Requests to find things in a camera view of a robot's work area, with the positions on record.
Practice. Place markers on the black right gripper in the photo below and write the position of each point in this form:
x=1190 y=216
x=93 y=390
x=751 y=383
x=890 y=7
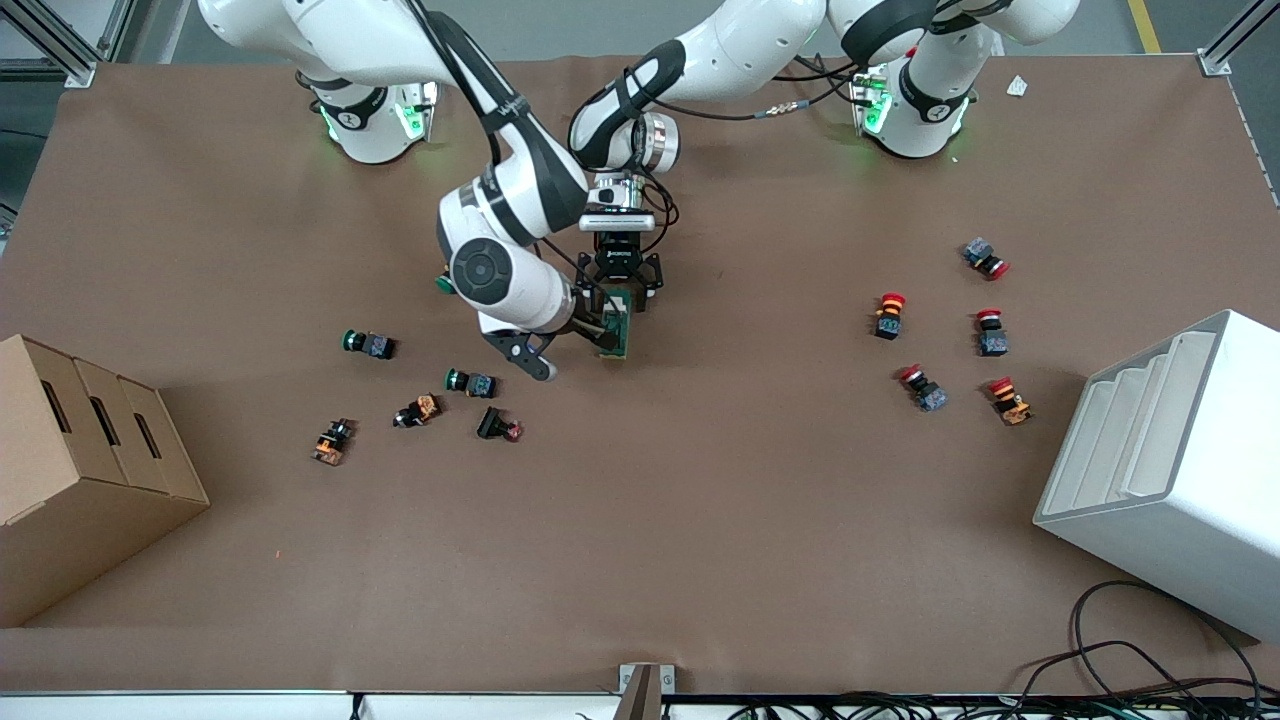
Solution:
x=587 y=322

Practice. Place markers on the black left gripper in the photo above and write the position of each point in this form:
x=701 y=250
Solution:
x=617 y=259

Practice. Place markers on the green load switch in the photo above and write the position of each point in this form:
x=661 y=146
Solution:
x=617 y=335

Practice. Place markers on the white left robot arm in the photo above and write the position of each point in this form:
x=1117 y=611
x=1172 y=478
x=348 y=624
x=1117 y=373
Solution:
x=740 y=50

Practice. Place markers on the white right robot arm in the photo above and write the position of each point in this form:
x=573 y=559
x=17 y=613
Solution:
x=520 y=180

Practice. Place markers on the green mushroom push button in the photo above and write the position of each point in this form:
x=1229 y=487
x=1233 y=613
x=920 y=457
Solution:
x=474 y=383
x=445 y=285
x=372 y=345

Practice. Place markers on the red mushroom push button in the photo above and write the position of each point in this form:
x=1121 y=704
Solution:
x=991 y=335
x=889 y=315
x=985 y=258
x=923 y=390

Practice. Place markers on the red push button orange base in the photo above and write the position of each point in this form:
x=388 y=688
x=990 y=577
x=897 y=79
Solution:
x=1010 y=402

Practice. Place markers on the white paper scrap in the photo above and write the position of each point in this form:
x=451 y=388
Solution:
x=1017 y=85

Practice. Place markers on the brown cardboard box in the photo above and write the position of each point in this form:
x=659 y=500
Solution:
x=80 y=480

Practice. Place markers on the white slotted box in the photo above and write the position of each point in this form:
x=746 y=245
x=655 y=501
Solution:
x=1190 y=480

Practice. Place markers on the black selector switch orange base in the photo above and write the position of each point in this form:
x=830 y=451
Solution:
x=420 y=410

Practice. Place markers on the black knob switch orange block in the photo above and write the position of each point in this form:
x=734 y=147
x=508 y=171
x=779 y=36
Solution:
x=332 y=443

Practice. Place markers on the metal table edge bracket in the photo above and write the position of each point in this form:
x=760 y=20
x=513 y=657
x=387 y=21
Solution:
x=645 y=690

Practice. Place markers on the aluminium frame post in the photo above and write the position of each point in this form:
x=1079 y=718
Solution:
x=1225 y=50
x=70 y=50

